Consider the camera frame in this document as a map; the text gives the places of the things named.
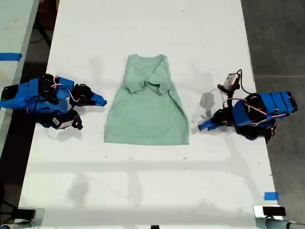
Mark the white side table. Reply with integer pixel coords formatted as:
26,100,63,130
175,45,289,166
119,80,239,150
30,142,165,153
0,0,40,155

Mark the thin black floor cable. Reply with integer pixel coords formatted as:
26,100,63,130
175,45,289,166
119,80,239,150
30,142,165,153
29,22,52,48

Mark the black camera cable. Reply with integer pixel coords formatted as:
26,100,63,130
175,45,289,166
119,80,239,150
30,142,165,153
235,69,251,95

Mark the black camera box white label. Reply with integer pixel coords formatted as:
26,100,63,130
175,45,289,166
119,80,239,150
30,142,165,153
51,110,84,131

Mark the black camera box silver face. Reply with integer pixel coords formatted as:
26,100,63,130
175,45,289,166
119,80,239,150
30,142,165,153
217,73,240,93

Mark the small blue tape piece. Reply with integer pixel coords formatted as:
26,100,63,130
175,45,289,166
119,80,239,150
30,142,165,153
264,191,279,201

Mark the metal clamp plate black block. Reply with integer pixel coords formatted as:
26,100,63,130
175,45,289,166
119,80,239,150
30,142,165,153
253,204,305,229
0,207,46,229

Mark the pale green T-shirt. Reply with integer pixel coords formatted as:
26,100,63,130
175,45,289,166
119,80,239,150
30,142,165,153
104,54,190,146

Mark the long blue tape strip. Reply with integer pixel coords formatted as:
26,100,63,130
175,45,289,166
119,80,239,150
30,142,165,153
0,52,23,62

